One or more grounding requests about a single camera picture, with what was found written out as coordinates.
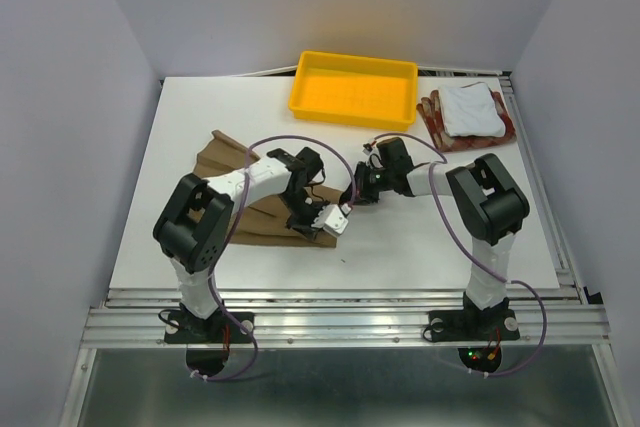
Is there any yellow plastic tray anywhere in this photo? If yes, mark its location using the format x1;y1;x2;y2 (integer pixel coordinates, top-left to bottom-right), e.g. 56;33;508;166
288;51;418;132

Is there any purple cable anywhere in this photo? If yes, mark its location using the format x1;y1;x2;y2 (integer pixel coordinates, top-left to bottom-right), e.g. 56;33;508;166
364;133;547;379
189;134;357;382

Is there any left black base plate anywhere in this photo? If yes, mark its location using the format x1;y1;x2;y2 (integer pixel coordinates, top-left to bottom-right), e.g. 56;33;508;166
158;309;251;345

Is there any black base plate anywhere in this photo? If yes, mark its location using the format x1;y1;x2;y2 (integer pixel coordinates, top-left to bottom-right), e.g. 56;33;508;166
422;309;520;343
158;309;251;345

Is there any brown skirt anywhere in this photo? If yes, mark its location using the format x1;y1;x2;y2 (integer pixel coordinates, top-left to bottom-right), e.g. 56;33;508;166
193;130;338;248

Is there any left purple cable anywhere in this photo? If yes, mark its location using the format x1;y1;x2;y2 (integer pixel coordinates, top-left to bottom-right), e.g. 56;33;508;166
189;134;357;382

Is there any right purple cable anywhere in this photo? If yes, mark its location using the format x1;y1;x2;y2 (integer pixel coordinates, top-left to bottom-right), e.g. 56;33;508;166
364;133;547;379

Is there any red plaid skirt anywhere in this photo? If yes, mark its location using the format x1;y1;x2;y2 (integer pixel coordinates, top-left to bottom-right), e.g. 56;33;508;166
416;90;517;152

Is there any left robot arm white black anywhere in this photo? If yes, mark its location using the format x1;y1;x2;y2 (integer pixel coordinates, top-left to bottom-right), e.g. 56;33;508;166
153;147;340;344

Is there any aluminium frame rail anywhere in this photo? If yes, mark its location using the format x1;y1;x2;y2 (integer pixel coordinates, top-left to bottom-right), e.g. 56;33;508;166
81;287;611;349

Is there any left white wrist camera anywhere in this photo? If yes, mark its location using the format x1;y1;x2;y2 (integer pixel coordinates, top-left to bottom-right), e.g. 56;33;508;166
312;204;351;238

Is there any white skirt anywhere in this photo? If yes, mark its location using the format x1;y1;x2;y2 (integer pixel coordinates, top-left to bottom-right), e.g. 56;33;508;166
438;82;506;137

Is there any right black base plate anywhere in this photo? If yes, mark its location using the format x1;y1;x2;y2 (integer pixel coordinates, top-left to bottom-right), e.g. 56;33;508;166
422;309;520;343

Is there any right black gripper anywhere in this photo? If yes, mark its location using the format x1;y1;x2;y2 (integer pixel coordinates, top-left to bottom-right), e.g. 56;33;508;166
340;161;393;205

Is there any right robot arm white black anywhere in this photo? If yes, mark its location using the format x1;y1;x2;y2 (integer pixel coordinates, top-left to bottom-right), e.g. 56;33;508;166
340;136;530;342

